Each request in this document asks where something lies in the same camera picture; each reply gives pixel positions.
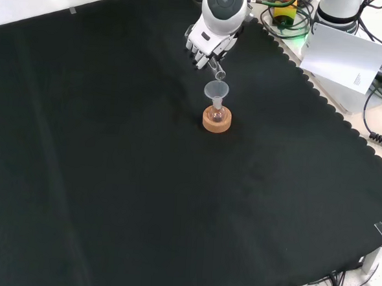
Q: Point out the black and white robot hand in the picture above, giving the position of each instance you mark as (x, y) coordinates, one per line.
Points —
(205, 40)

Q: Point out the glass round-bottom flask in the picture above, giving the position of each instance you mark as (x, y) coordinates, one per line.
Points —
(217, 113)

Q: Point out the translucent plastic funnel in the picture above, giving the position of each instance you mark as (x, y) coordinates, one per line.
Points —
(216, 88)

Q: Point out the yellow stop button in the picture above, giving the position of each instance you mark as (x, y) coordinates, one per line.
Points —
(284, 14)

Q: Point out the black bench cloth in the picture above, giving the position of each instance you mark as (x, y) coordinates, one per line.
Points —
(163, 167)

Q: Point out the white box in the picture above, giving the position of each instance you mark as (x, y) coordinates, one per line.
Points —
(343, 97)

